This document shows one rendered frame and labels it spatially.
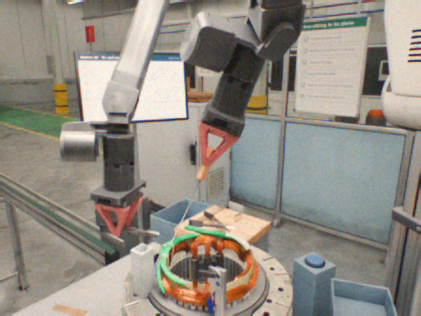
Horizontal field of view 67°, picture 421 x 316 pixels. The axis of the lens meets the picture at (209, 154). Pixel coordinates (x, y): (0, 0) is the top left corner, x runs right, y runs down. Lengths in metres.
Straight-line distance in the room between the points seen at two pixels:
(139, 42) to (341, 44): 2.24
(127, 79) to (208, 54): 0.21
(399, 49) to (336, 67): 1.99
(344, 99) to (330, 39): 0.47
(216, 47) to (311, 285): 0.59
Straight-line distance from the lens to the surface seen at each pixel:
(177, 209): 1.07
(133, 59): 0.64
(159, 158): 3.26
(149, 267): 0.61
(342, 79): 2.75
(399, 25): 0.80
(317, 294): 0.86
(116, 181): 0.62
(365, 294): 0.78
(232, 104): 0.50
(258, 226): 0.93
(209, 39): 0.46
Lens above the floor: 1.49
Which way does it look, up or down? 15 degrees down
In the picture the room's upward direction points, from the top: straight up
